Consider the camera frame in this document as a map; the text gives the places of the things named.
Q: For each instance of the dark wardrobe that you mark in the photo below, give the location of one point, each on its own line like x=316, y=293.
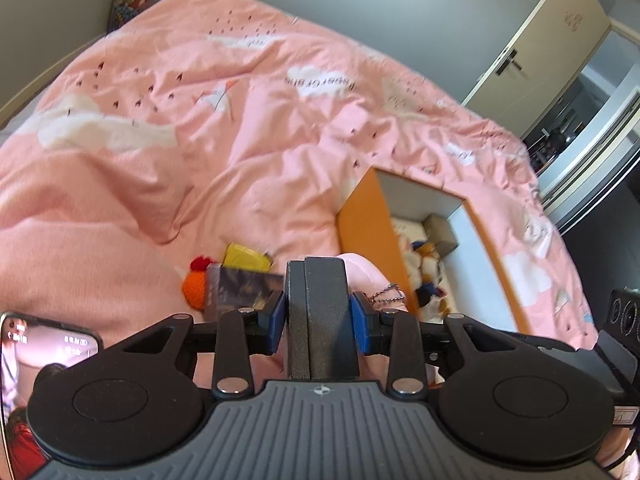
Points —
x=610, y=250

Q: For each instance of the yellow packet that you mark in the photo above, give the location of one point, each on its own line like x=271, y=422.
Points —
x=242, y=258

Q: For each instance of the beige door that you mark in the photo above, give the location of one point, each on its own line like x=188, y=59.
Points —
x=540, y=45

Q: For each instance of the black rectangular case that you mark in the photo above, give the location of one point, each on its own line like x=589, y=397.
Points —
x=320, y=320

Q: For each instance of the small brown box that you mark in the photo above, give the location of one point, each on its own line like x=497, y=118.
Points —
x=440, y=232

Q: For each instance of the pink printed blanket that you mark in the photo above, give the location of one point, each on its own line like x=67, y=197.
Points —
x=150, y=160

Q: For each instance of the smartphone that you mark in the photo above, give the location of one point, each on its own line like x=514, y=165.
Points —
x=45, y=340

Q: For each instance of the orange cardboard box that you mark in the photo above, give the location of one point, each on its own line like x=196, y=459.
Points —
x=365, y=220

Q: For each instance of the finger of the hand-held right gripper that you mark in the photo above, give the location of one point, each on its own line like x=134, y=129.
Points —
x=550, y=346

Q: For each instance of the orange crochet ball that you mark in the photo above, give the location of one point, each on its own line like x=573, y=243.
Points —
x=195, y=287

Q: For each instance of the printed card box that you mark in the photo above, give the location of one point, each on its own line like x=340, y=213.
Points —
x=235, y=287

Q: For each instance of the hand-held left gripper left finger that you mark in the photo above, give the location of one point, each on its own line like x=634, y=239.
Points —
x=274, y=322

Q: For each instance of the pink pouch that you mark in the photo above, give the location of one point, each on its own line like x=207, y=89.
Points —
x=367, y=272

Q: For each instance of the white sliding door frame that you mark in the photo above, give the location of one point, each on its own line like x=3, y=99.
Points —
x=590, y=160

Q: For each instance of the white glasses case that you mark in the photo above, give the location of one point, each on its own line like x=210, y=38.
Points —
x=407, y=227

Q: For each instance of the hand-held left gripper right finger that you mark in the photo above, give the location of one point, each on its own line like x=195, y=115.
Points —
x=360, y=322

